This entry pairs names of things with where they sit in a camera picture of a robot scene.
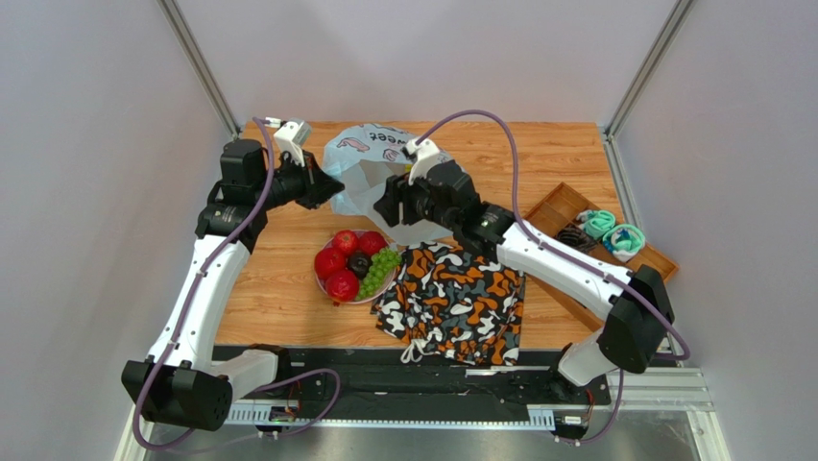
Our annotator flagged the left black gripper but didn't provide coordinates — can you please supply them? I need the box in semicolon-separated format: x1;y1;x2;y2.
253;149;344;211

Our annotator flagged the light blue plastic bag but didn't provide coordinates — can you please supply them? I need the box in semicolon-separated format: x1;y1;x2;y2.
322;123;452;246

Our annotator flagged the green grape bunch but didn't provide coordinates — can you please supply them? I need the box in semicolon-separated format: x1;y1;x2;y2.
357;248;401;300

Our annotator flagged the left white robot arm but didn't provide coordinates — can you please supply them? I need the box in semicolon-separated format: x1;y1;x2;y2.
121;139;344;431

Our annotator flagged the red apple right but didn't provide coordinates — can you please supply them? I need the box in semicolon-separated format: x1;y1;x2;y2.
358;230;388;256

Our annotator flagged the red apple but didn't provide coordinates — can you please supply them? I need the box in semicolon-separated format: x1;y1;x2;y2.
313;247;347;280
325;269;360;305
331;230;359;256
358;230;388;256

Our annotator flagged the red apple back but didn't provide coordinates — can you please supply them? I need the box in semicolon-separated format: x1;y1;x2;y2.
331;230;359;256

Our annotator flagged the dark purple plum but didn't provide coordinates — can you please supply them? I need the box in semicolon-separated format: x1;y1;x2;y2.
347;251;372;279

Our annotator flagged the red apple left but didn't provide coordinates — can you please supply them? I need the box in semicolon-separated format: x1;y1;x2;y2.
313;247;347;280

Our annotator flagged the red apple front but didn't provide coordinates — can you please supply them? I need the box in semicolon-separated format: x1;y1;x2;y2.
325;269;360;305

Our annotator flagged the camouflage patterned cloth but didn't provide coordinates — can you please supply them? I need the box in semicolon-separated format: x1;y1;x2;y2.
371;241;526;366

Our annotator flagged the wooden compartment tray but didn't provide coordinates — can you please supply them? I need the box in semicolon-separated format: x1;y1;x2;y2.
525;182;679;330

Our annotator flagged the teal sock roll left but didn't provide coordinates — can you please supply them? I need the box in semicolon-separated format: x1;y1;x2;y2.
576;209;616;240

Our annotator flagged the teal white sock roll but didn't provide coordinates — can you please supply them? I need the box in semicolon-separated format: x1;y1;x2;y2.
602;224;646;263

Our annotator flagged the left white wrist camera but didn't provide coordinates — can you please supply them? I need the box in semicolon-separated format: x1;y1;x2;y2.
274;119;312;167

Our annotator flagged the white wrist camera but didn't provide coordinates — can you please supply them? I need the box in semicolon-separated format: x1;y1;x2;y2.
274;119;312;167
402;138;446;185

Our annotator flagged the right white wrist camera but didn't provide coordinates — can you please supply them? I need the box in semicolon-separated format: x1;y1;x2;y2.
402;138;446;185

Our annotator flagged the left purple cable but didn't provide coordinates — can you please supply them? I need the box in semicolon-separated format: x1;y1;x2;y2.
131;116;341;452

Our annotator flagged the black cable bundle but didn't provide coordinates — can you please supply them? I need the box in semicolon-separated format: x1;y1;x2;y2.
554;223;599;254

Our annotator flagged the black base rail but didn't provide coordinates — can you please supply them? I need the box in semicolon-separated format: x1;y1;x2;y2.
251;348;618;426

